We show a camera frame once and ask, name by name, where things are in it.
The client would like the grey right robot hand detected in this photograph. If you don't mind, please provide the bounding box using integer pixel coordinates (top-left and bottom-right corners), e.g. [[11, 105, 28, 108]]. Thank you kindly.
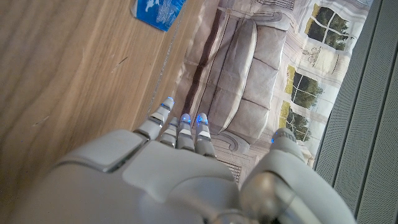
[[0, 96, 357, 224]]

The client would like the printed sofa room backdrop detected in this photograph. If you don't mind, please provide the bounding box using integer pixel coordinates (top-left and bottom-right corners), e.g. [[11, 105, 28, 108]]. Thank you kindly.
[[146, 0, 374, 187]]

